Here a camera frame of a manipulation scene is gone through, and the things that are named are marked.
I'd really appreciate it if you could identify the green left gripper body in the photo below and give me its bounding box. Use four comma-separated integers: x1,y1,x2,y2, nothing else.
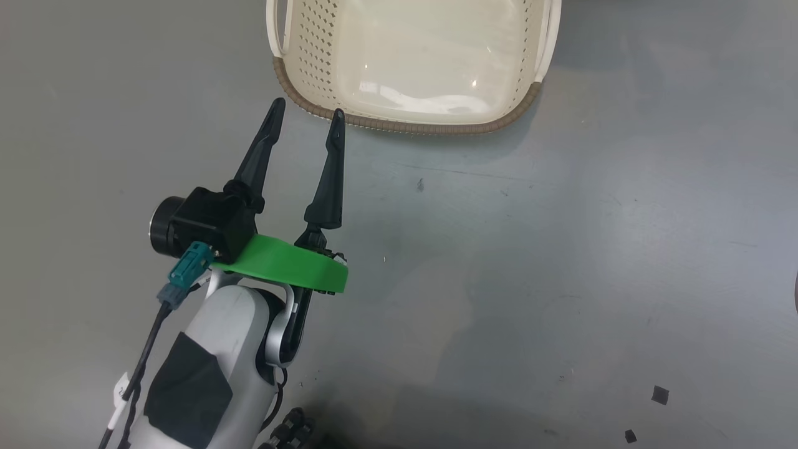
211,228,349,295

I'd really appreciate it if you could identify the left camera cable teal plug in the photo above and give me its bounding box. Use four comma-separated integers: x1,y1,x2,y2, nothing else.
99,242,213,449

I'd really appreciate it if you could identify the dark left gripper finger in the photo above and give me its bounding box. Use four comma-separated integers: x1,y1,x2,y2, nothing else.
224,97,286,214
304,109,346,230

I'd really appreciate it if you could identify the cream perforated laundry basket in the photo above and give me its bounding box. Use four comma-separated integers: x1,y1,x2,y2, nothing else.
266,0,562,135

